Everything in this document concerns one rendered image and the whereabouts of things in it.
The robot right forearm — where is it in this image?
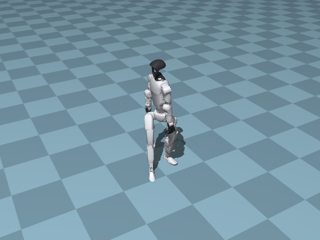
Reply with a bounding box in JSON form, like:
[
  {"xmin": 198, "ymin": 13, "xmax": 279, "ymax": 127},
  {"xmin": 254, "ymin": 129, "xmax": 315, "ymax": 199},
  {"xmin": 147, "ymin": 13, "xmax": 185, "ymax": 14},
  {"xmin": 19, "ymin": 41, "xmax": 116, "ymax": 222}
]
[{"xmin": 145, "ymin": 96, "xmax": 152, "ymax": 111}]

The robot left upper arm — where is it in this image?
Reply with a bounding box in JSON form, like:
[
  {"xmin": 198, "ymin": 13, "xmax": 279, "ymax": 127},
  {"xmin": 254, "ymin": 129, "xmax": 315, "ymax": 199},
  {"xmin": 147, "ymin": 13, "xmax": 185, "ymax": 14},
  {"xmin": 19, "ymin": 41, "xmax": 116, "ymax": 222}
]
[{"xmin": 161, "ymin": 83, "xmax": 172, "ymax": 112}]

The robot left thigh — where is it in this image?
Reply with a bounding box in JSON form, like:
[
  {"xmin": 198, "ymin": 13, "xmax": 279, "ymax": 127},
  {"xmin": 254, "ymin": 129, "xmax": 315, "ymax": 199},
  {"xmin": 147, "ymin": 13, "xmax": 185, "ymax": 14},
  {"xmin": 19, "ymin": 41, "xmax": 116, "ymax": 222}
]
[{"xmin": 163, "ymin": 116, "xmax": 178, "ymax": 146}]

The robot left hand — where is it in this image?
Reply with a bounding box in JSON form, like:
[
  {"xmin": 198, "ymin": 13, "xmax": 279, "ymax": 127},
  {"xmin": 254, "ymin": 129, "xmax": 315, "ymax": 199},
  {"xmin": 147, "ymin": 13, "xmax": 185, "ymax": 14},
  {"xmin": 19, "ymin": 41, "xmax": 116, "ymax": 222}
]
[{"xmin": 165, "ymin": 123, "xmax": 175, "ymax": 134}]

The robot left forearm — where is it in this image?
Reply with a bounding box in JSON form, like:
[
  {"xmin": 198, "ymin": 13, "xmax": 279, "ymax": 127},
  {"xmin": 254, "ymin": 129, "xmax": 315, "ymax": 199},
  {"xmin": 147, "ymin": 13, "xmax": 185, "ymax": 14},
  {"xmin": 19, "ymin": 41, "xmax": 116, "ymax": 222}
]
[{"xmin": 165, "ymin": 106, "xmax": 174, "ymax": 127}]

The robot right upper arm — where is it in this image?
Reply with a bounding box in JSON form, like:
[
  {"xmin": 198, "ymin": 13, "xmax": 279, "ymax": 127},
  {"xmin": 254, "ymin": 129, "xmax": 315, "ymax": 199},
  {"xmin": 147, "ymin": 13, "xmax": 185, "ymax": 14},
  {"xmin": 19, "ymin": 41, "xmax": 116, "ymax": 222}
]
[{"xmin": 144, "ymin": 74, "xmax": 153, "ymax": 98}]

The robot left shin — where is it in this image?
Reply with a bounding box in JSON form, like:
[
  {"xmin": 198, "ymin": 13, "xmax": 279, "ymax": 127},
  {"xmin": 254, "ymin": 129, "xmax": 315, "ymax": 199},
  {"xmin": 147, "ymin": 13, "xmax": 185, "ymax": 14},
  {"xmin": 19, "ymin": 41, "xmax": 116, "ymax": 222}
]
[{"xmin": 164, "ymin": 143, "xmax": 175, "ymax": 158}]

